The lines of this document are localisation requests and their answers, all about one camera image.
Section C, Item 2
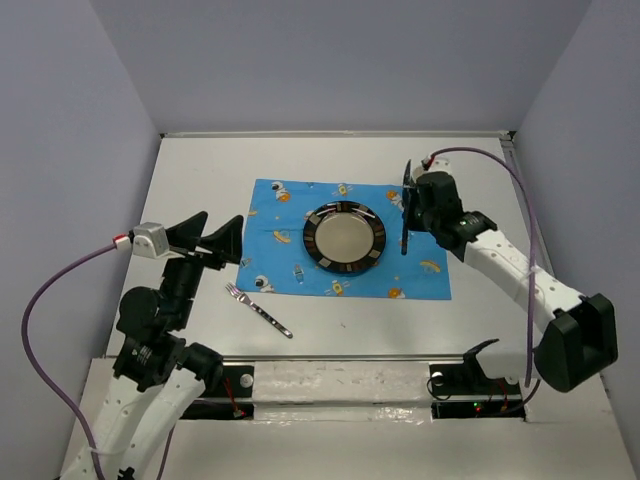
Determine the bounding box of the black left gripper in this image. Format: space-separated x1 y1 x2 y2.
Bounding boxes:
162 209 245 326

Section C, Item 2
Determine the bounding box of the steel knife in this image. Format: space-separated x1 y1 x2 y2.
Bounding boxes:
401 160 412 256

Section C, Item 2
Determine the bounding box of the steel fork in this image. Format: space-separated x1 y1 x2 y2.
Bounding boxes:
225 283 293 339

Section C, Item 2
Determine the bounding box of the blue space-print cloth placemat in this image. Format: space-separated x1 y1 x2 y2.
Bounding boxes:
236 179 452 300

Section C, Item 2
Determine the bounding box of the black rimmed dinner plate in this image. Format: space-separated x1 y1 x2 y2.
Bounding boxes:
302 201 387 276

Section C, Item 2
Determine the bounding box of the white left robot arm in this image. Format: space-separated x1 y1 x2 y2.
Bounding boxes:
61 211 244 479

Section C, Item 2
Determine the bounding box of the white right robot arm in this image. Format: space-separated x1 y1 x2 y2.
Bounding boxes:
402 170 619 393

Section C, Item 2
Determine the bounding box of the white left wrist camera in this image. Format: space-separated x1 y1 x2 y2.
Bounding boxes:
112 222 170 259

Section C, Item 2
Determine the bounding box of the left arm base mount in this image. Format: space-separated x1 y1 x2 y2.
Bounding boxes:
181 363 255 421

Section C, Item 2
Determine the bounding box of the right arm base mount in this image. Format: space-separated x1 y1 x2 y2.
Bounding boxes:
426 339 526 420

